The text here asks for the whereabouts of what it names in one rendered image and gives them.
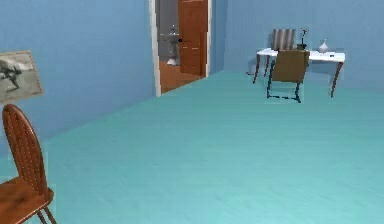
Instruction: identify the olive brown chair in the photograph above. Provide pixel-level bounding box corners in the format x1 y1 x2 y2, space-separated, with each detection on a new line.
266 49 311 104

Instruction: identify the white table with brown legs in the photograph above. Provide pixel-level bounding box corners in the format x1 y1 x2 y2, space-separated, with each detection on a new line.
252 47 346 99

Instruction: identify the dark potted plant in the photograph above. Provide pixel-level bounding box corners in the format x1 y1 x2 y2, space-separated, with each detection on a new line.
296 28 310 51

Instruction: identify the framed grey picture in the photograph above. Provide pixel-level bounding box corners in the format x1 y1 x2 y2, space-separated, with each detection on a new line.
0 50 45 105

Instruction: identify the brown wooden room door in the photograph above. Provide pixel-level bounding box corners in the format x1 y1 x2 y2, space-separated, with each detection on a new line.
177 0 209 77

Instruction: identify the brown wooden chair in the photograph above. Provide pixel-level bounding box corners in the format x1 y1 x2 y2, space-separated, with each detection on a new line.
0 103 58 224

